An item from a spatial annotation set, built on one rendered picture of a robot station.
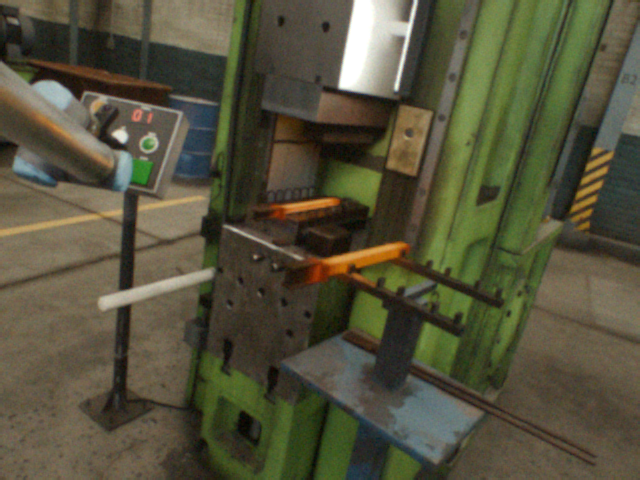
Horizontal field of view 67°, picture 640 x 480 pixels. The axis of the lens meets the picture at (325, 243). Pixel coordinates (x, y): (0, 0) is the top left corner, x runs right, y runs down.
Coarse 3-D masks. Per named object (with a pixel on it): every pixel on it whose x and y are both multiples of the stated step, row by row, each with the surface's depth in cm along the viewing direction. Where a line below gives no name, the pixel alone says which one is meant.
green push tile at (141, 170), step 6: (132, 162) 151; (138, 162) 150; (144, 162) 150; (150, 162) 150; (132, 168) 150; (138, 168) 150; (144, 168) 150; (150, 168) 150; (132, 174) 150; (138, 174) 150; (144, 174) 149; (150, 174) 150; (132, 180) 149; (138, 180) 149; (144, 180) 149
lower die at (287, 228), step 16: (336, 208) 160; (352, 208) 165; (368, 208) 172; (256, 224) 148; (272, 224) 144; (288, 224) 141; (304, 224) 141; (320, 224) 149; (288, 240) 141; (304, 240) 144
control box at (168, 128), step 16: (96, 96) 157; (128, 112) 155; (144, 112) 155; (160, 112) 155; (176, 112) 154; (112, 128) 154; (128, 128) 154; (144, 128) 154; (160, 128) 153; (176, 128) 153; (128, 144) 153; (160, 144) 152; (176, 144) 156; (144, 160) 151; (160, 160) 151; (176, 160) 158; (160, 176) 150; (128, 192) 157; (144, 192) 151; (160, 192) 152
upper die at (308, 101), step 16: (272, 80) 136; (288, 80) 133; (272, 96) 136; (288, 96) 133; (304, 96) 130; (320, 96) 128; (336, 96) 133; (352, 96) 140; (368, 96) 147; (288, 112) 134; (304, 112) 131; (320, 112) 130; (336, 112) 136; (352, 112) 142; (368, 112) 150; (384, 112) 158
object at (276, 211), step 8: (320, 200) 160; (328, 200) 162; (336, 200) 164; (256, 208) 135; (264, 208) 136; (272, 208) 138; (280, 208) 140; (288, 208) 143; (296, 208) 146; (304, 208) 150; (256, 216) 133; (264, 216) 136; (272, 216) 139; (280, 216) 140
